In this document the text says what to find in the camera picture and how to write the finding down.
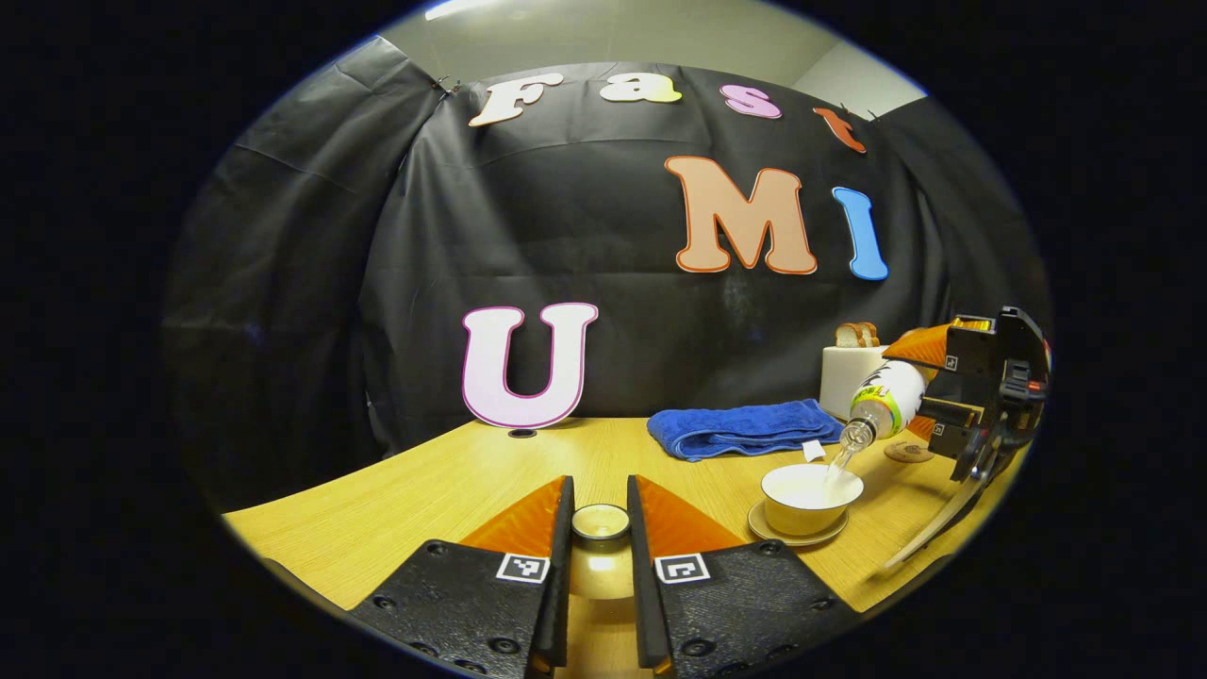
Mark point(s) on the yellow ceramic teacup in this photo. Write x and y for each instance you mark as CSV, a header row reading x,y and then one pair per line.
x,y
801,514

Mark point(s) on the folded blue towel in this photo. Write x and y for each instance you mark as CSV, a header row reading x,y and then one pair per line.
x,y
735,429

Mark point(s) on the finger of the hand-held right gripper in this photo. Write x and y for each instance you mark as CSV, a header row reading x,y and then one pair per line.
x,y
971,354
954,424

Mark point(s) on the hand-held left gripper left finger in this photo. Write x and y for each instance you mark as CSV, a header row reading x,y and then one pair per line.
x,y
556,585

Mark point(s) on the white toaster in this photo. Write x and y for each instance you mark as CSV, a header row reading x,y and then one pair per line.
x,y
839,382

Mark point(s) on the yellow ceramic saucer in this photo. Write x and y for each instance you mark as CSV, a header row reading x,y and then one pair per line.
x,y
768,536

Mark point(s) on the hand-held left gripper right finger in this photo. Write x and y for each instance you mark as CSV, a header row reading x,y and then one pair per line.
x,y
643,585

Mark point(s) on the bread slice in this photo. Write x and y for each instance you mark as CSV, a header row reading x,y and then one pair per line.
x,y
849,336
871,334

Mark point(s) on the clear water bottle white label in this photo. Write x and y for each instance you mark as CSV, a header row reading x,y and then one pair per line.
x,y
891,391

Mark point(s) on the black backdrop cloth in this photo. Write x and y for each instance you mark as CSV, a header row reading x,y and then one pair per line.
x,y
377,236

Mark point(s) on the round wooden coaster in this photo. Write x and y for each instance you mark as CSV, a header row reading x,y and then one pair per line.
x,y
910,454

